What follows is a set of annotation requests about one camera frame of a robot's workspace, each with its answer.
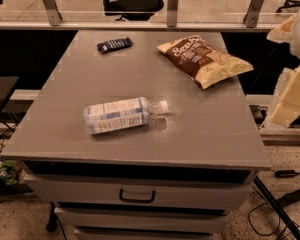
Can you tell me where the black tripod leg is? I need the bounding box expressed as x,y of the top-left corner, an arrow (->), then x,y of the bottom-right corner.
253,176 -> 300,240

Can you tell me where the clear plastic bottle blue label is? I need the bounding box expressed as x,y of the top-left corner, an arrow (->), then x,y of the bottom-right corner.
83,97 -> 169,135

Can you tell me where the black office chair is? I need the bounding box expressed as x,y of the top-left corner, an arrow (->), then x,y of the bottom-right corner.
103,0 -> 164,21
276,0 -> 300,13

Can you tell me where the black power adapter cable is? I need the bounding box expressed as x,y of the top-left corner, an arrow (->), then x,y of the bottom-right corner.
274,147 -> 300,179

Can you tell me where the black drawer handle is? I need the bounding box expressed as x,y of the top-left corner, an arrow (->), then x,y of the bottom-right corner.
119,189 -> 156,204

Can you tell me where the green snack package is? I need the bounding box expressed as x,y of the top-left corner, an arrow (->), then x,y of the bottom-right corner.
0,160 -> 21,185

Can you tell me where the grey drawer cabinet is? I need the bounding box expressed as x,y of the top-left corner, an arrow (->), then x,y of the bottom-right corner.
4,30 -> 271,240

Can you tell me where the black office chair right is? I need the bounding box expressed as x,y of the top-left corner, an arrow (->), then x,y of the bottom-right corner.
276,0 -> 300,13

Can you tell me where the yellow brown chip bag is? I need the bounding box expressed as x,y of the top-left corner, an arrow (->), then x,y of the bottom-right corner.
157,35 -> 253,89

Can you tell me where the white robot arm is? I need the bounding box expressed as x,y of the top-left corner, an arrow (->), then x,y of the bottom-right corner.
267,10 -> 300,127

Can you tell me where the metal railing frame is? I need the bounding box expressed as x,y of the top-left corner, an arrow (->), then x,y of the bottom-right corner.
0,0 -> 289,28

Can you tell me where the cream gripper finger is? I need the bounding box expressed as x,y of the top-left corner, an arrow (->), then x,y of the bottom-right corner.
270,66 -> 300,127
267,15 -> 296,43

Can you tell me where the dark blue rxbar wrapper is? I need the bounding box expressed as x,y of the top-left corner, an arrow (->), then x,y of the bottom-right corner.
97,38 -> 133,54

